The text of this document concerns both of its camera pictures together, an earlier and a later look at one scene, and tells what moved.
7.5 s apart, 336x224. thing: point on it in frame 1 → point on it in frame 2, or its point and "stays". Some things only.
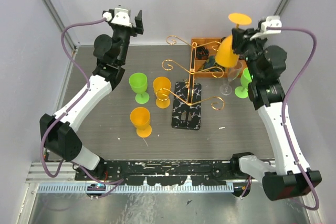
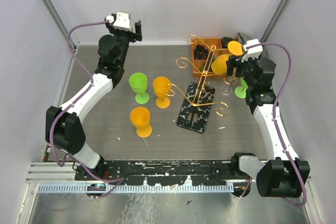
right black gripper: x=240 y=38 → x=233 y=62
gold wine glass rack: x=187 y=103 → x=193 y=115
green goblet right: x=242 y=92 stays
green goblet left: x=138 y=82 stays
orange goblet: x=161 y=86 stays
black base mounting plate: x=164 y=172 stays
